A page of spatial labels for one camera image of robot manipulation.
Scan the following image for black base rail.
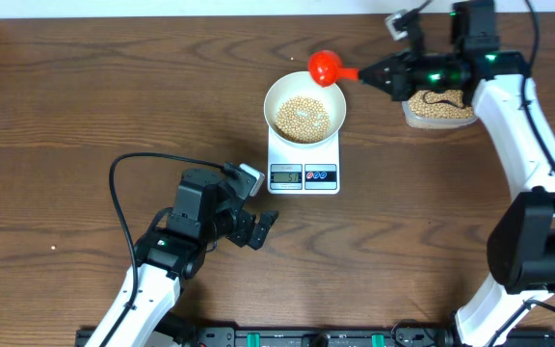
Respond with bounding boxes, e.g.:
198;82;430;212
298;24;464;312
74;326;555;347

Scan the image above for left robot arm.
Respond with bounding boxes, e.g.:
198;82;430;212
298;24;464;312
87;163;278;346

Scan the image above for cream bowl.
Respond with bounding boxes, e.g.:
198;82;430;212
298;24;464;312
263;71;347;141

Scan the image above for red plastic scoop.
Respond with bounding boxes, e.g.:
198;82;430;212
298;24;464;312
307;50;359;87

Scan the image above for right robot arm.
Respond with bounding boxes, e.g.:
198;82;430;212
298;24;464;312
357;1;555;346

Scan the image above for clear plastic container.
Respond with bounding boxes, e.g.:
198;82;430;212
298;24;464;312
402;90;478;130

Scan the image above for soybeans in bowl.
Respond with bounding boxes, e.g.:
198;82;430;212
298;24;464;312
275;96;331;144

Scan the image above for soybeans pile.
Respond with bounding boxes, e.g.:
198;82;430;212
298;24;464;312
408;90;474;120

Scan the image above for white digital kitchen scale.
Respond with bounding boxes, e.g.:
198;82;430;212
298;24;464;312
267;129;341;195

